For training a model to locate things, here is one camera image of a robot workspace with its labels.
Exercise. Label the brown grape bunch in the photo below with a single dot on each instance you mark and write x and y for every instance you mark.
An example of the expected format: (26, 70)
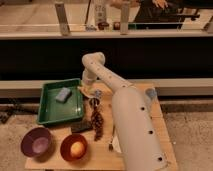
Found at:
(96, 118)

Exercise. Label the grey post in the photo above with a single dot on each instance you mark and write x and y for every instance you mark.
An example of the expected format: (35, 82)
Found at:
(62, 18)
(125, 10)

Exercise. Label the left grey post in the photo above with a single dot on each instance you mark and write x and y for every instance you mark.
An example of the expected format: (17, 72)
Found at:
(62, 18)

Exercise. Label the red bowl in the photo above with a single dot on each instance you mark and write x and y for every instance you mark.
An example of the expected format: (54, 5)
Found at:
(67, 143)

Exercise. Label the yellow lemon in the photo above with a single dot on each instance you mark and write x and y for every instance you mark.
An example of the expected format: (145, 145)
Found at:
(77, 149)

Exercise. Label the purple bowl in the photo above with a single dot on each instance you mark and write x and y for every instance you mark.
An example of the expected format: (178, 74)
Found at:
(36, 142)

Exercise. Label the right grey post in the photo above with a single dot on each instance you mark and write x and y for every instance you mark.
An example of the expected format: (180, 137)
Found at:
(125, 10)

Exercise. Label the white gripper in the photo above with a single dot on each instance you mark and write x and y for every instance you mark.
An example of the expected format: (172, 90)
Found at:
(88, 77)

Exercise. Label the white cup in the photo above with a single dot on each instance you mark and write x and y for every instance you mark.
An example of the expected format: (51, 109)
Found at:
(116, 145)

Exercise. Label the blue sponge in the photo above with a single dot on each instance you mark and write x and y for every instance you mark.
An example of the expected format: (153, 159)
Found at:
(63, 94)

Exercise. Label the green plastic tray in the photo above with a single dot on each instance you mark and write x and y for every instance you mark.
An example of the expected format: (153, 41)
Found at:
(52, 112)

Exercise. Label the black rectangular block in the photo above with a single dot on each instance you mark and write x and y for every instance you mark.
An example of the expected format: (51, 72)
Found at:
(79, 127)

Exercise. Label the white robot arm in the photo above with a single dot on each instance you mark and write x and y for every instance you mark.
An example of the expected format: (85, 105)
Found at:
(138, 140)

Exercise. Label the person in black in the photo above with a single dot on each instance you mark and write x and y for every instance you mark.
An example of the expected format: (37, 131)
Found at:
(157, 14)

